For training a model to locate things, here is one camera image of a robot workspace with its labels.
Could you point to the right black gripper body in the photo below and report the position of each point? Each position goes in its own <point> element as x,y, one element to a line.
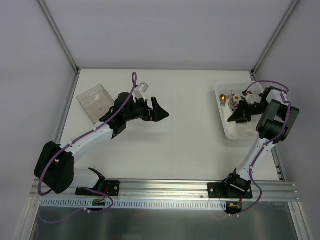
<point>245,111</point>

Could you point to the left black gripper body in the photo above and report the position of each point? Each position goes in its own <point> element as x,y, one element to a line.
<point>152,110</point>

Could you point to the white paper napkin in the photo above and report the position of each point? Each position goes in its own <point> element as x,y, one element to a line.
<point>239,131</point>

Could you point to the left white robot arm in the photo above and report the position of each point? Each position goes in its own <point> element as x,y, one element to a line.
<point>55,168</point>

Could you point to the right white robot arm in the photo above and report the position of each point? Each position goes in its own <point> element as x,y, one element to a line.
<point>277,119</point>

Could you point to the white plastic basket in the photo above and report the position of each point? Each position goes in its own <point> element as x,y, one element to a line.
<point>238,88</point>

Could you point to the transparent brown plastic tray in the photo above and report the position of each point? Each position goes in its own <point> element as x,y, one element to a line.
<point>96,102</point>

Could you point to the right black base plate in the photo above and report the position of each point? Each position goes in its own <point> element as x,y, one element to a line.
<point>221,190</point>

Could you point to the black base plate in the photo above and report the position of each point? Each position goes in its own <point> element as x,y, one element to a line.
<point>108,187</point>
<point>221,190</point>

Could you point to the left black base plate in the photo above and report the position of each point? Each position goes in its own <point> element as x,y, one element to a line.
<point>108,187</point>

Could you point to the white slotted cable duct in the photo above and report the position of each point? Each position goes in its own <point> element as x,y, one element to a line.
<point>153,204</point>

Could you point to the aluminium front rail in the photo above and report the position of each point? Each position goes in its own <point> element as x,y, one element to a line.
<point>192,190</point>

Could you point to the right aluminium frame post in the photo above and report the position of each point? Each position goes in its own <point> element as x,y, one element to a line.
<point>292,7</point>

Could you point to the aluminium frame post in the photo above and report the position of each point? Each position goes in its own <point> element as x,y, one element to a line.
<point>292,7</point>
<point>57,33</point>

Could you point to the left aluminium frame post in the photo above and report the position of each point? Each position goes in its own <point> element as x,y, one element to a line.
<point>57,33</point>

